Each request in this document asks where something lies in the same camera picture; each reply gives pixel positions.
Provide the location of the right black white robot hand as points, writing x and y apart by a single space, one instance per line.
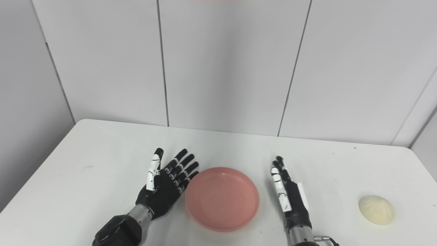
290 194

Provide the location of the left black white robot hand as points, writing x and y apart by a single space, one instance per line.
167 186

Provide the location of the pink round plate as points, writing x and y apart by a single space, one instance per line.
222 199

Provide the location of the white steamed bun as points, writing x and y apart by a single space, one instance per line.
376 209

